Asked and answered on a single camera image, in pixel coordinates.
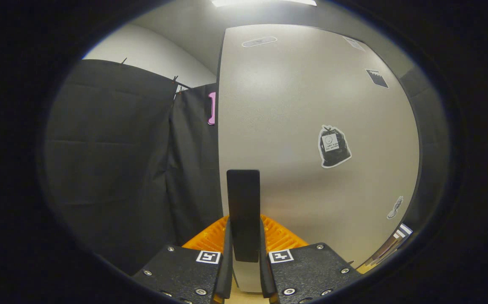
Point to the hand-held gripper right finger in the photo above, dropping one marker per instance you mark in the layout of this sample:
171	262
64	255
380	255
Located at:
307	274

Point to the large ceiling light panel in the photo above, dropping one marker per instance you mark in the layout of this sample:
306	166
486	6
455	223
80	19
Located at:
265	2

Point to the black backdrop cloth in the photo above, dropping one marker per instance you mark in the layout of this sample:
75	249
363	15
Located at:
113	169

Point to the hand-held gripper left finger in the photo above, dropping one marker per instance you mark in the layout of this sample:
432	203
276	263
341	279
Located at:
184	274

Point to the pink-brown book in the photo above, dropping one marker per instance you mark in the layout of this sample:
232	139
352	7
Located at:
385	252

